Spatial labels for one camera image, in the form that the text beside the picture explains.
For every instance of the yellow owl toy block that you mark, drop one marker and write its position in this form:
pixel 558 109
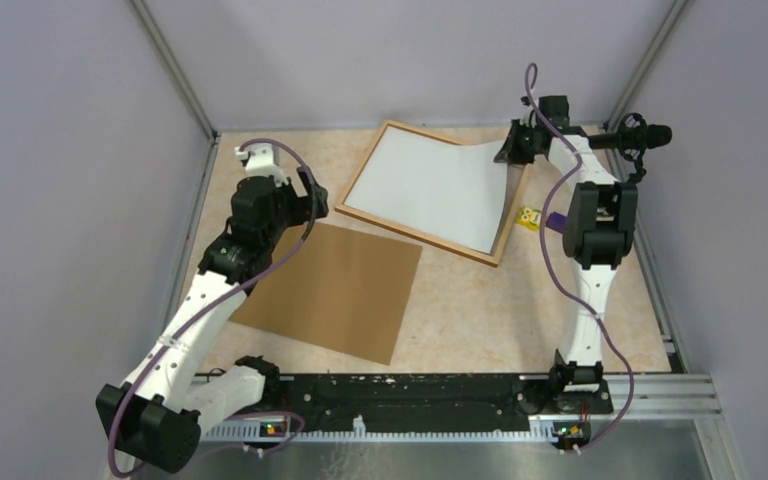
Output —
pixel 528 217

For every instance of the purple red toy block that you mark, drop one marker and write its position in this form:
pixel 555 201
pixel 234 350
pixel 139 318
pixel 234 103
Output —
pixel 556 222

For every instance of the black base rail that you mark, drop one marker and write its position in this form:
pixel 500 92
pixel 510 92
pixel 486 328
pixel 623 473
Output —
pixel 426 403

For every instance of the microphone tripod stand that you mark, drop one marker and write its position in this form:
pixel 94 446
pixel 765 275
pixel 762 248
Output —
pixel 632 131

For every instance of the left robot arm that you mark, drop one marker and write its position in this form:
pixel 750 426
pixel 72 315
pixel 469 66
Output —
pixel 155 416

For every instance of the wooden picture frame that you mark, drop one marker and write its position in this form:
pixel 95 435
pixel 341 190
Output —
pixel 424 238

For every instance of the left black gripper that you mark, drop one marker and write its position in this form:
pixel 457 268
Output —
pixel 303 204

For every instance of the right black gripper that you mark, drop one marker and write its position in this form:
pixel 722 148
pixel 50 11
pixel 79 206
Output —
pixel 507 152

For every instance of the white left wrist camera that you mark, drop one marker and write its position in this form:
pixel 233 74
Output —
pixel 261 160

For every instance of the brown backing board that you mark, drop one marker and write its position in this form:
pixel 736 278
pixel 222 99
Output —
pixel 345 290

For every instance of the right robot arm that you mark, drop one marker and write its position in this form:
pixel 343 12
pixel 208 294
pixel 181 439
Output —
pixel 599 227

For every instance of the plant photo print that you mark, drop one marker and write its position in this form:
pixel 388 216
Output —
pixel 430 189

